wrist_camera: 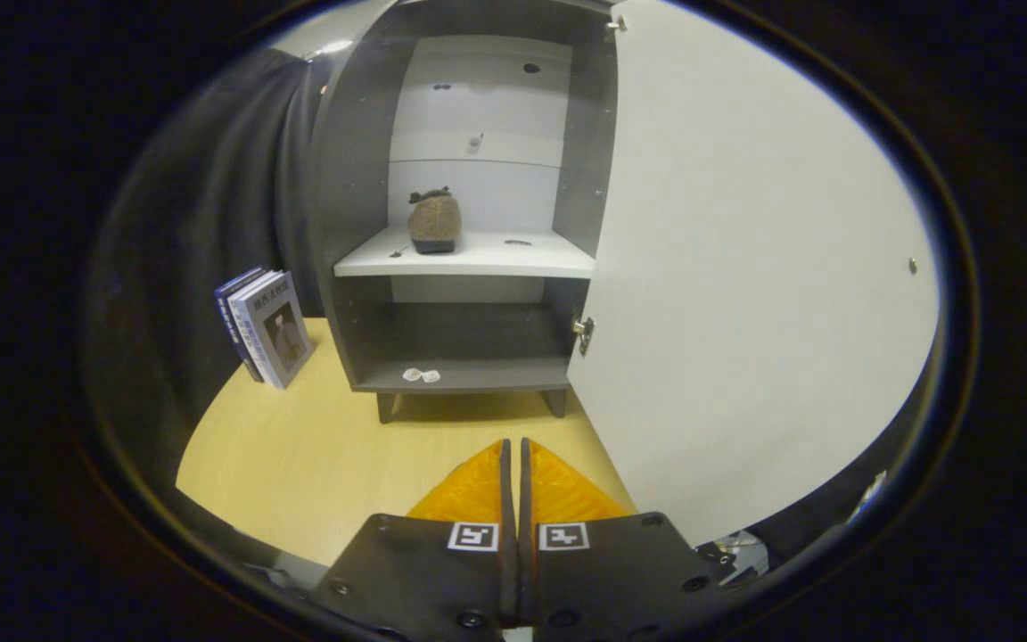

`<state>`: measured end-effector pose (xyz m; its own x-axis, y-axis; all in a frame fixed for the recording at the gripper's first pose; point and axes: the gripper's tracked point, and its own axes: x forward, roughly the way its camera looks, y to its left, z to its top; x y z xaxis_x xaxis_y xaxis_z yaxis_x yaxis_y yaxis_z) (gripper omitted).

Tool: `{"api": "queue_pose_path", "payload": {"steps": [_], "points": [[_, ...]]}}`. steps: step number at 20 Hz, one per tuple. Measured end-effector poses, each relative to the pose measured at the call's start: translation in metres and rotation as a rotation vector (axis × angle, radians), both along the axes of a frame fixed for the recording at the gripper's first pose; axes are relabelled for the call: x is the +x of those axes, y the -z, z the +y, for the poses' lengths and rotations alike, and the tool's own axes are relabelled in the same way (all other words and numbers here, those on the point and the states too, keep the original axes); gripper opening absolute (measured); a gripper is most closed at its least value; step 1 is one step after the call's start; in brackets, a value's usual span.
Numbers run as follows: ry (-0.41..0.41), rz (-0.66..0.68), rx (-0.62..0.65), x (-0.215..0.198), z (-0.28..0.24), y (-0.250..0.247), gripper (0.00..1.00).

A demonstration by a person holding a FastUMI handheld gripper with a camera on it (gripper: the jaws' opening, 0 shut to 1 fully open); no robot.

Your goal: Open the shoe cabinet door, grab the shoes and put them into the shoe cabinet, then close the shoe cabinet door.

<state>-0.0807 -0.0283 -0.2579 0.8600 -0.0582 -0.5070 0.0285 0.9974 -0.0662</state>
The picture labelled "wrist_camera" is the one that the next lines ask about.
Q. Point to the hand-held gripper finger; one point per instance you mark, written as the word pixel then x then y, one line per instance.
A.
pixel 528 571
pixel 507 571

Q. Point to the blue cover book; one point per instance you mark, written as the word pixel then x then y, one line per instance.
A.
pixel 230 312

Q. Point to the grey shoe cabinet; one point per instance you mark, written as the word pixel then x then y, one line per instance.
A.
pixel 353 178

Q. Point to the dark cabinet leg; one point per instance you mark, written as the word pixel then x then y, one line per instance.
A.
pixel 555 403
pixel 386 407

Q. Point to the metal door hinge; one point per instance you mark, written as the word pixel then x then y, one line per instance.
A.
pixel 617 22
pixel 583 332

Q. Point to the grey cover book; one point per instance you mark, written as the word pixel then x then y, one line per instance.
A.
pixel 280 330

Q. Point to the brown shoe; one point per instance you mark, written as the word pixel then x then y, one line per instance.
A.
pixel 433 223

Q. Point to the white shoe cabinet door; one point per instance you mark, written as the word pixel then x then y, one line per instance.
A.
pixel 745 267

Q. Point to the white cabinet shelf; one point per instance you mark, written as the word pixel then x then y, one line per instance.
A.
pixel 478 259

